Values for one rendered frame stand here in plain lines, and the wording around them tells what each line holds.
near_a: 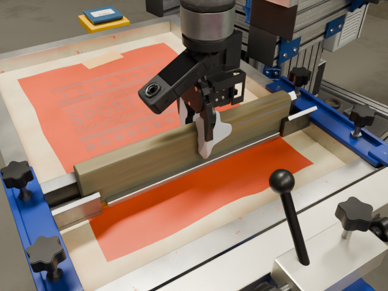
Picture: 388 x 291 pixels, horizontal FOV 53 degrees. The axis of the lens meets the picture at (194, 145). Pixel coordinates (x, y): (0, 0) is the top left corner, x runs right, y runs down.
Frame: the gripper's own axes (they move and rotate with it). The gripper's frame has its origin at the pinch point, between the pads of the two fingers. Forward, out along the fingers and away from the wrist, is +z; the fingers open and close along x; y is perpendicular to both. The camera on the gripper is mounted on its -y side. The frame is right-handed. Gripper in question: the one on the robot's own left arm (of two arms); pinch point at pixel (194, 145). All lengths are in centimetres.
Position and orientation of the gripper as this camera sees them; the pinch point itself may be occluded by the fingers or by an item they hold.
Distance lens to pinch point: 67.9
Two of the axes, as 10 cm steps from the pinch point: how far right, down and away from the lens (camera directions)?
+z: 0.0, 7.7, 6.4
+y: 8.6, -3.3, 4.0
